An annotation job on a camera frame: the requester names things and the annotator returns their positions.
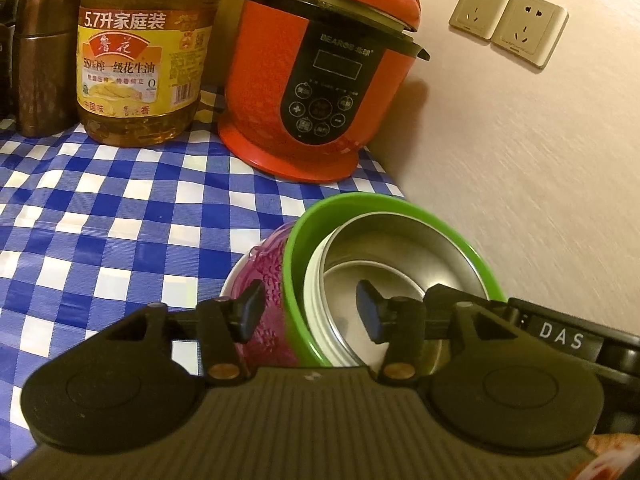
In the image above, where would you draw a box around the cream plastic bowl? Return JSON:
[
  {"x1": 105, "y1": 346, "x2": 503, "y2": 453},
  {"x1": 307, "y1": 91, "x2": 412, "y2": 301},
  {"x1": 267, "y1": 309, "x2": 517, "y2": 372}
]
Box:
[{"x1": 302, "y1": 211, "x2": 492, "y2": 369}]

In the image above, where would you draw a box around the green plastic bowl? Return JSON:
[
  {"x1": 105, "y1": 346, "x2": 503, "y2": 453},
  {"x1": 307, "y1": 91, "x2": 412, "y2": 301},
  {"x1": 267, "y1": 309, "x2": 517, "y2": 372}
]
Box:
[{"x1": 282, "y1": 192, "x2": 506, "y2": 367}]

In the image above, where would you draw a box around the person right hand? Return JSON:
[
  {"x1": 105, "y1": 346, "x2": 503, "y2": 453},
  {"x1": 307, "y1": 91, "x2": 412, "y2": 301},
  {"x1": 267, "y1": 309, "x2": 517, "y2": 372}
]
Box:
[{"x1": 574, "y1": 434, "x2": 640, "y2": 480}]

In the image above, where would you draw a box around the white ceramic plate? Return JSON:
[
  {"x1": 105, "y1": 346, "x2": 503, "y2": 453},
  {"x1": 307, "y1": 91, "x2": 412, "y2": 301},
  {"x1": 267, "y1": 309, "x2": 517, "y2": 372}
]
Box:
[{"x1": 220, "y1": 252, "x2": 252, "y2": 298}]

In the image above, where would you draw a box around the blue white checkered tablecloth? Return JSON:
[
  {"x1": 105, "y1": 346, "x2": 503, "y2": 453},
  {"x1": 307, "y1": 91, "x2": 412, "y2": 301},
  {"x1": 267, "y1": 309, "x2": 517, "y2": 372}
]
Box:
[{"x1": 1, "y1": 90, "x2": 397, "y2": 469}]

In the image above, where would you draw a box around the red electric pressure cooker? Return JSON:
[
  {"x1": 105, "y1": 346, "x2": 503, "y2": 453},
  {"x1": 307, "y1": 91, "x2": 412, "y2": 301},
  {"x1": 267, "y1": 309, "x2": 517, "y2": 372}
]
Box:
[{"x1": 218, "y1": 0, "x2": 430, "y2": 183}]

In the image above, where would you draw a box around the large cooking oil bottle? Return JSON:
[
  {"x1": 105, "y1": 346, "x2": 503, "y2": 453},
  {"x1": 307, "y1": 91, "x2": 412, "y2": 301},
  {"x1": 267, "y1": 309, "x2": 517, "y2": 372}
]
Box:
[{"x1": 76, "y1": 0, "x2": 219, "y2": 148}]

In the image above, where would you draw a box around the brown metal canister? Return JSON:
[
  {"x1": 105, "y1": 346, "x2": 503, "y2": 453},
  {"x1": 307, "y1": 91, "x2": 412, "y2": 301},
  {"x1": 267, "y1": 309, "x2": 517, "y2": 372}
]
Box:
[{"x1": 12, "y1": 0, "x2": 80, "y2": 138}]

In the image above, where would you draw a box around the stainless steel steamer pot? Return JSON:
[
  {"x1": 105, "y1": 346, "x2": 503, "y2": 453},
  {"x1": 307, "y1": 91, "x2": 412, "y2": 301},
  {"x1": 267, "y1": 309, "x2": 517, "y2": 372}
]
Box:
[{"x1": 0, "y1": 0, "x2": 14, "y2": 119}]

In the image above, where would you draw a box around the double wall socket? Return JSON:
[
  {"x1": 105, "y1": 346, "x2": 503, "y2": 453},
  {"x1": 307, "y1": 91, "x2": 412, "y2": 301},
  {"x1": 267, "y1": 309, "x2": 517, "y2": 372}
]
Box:
[{"x1": 449, "y1": 0, "x2": 570, "y2": 70}]

